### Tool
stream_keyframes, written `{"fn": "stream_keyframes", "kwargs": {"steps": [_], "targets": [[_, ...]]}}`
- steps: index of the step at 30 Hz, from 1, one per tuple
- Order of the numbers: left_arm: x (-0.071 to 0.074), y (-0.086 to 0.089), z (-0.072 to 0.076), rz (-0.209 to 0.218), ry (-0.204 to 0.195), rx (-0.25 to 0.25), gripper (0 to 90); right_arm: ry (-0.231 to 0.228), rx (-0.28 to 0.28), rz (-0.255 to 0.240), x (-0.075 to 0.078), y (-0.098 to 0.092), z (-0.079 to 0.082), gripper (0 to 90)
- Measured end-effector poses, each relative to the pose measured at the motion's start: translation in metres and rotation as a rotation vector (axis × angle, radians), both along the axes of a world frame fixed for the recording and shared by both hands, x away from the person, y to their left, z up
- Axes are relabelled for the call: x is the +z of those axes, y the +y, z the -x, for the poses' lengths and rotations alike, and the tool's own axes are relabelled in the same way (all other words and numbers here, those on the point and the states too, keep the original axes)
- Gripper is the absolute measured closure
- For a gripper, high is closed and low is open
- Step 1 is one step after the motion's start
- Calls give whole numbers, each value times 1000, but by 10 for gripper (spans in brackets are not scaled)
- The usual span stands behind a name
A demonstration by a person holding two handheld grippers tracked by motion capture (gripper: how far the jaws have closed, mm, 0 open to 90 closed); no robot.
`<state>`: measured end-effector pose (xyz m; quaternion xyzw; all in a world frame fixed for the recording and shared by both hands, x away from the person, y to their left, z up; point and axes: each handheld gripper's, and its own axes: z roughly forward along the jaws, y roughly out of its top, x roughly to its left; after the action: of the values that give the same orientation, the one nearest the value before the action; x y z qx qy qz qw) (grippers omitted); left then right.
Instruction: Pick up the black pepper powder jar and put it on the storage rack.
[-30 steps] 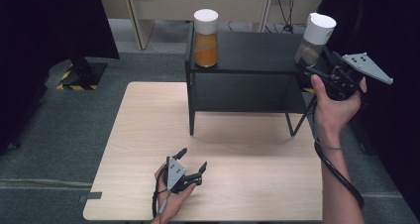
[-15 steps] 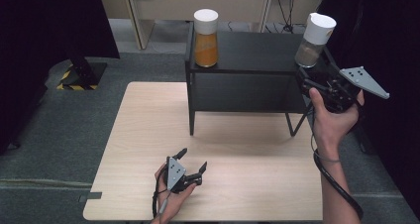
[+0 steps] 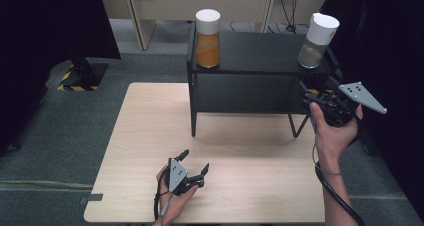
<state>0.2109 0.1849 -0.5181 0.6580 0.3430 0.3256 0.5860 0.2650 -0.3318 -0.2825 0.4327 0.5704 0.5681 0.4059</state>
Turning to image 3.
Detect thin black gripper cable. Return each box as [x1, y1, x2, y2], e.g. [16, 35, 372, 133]
[153, 170, 172, 221]

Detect thin grey cord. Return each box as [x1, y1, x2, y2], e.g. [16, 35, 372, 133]
[311, 144, 342, 176]

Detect thick black gripper cable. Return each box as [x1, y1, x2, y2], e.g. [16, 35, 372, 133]
[314, 162, 366, 226]

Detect white partition post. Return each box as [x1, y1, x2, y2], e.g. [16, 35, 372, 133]
[121, 0, 157, 51]

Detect person's right hand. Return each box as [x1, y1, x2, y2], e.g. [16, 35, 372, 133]
[309, 101, 364, 169]

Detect black curtain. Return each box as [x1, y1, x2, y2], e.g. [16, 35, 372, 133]
[318, 0, 424, 220]
[0, 0, 122, 157]

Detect glass jar orange powder white cap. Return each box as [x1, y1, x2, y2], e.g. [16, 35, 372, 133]
[195, 8, 222, 69]

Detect black power cable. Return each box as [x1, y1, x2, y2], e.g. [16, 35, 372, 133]
[291, 0, 299, 30]
[279, 0, 295, 34]

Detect glass jar beige powder white cap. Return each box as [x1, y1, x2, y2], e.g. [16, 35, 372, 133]
[297, 12, 341, 70]

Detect black stand base striped edge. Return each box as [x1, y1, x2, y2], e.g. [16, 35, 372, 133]
[57, 54, 110, 93]

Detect person's left hand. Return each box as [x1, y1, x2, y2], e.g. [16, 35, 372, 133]
[153, 165, 200, 226]

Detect black shelf rack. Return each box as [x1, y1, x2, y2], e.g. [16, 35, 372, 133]
[185, 20, 344, 139]

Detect white wall conduit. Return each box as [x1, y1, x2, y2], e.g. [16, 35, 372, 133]
[261, 0, 278, 34]

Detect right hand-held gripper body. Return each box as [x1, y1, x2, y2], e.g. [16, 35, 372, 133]
[301, 81, 389, 128]

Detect dark grey floor tape patch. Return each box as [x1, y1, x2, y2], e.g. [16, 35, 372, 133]
[79, 193, 104, 205]

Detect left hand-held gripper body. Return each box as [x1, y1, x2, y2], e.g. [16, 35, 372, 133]
[167, 157, 205, 197]

